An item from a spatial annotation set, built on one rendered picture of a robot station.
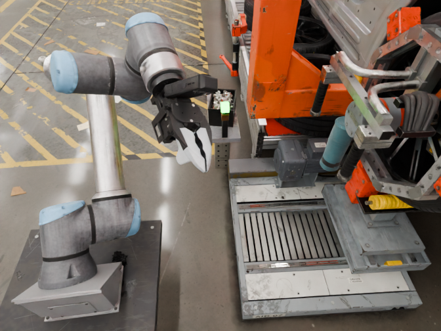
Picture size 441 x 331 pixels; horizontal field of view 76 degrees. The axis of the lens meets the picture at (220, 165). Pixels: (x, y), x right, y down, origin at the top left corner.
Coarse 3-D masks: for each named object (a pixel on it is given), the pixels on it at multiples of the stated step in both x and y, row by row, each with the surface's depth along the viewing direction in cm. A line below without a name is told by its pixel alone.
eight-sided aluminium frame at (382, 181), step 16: (416, 32) 86; (432, 32) 82; (384, 48) 102; (400, 48) 95; (432, 48) 81; (368, 64) 113; (384, 64) 109; (368, 80) 114; (368, 160) 117; (384, 176) 112; (432, 176) 83; (400, 192) 97; (416, 192) 89; (432, 192) 87
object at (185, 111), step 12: (156, 84) 57; (156, 96) 60; (168, 108) 54; (180, 108) 55; (192, 108) 57; (156, 120) 58; (180, 120) 53; (192, 120) 55; (156, 132) 59; (168, 132) 56
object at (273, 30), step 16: (256, 0) 117; (272, 0) 108; (288, 0) 108; (256, 16) 119; (272, 16) 112; (288, 16) 113; (256, 32) 121; (272, 32) 117; (288, 32) 117; (256, 48) 122; (272, 48) 122; (288, 48) 122; (256, 64) 127; (272, 64) 128; (288, 64) 128; (256, 80) 133; (272, 80) 134; (256, 96) 139; (272, 96) 140; (256, 112) 145; (272, 112) 147
